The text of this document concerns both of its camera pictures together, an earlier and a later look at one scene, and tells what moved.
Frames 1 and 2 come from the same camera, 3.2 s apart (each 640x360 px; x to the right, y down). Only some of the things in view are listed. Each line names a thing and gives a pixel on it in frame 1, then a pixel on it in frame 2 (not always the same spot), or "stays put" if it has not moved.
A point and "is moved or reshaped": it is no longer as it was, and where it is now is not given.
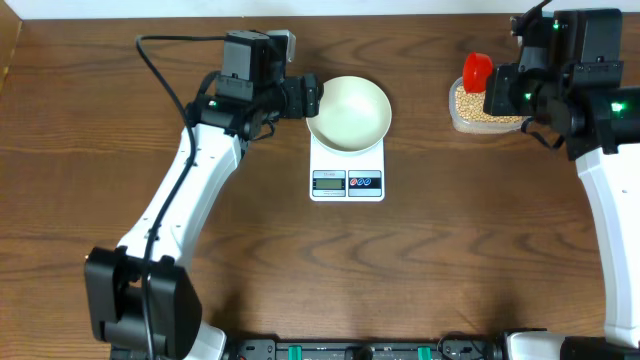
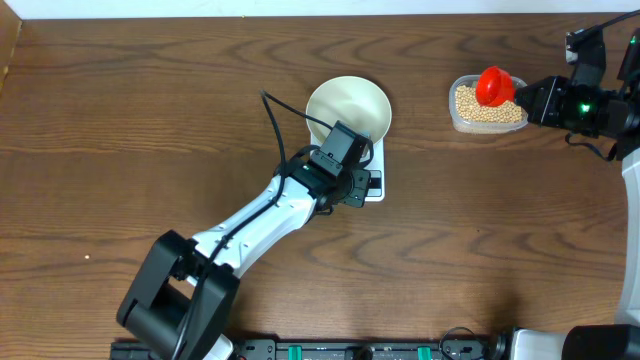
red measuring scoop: [477, 68] is moved or reshaped
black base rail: [447, 349] stays put
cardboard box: [10, 29] stays put
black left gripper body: [295, 108] -> [350, 188]
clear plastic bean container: [466, 113] stays put
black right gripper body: [510, 93] -> [555, 108]
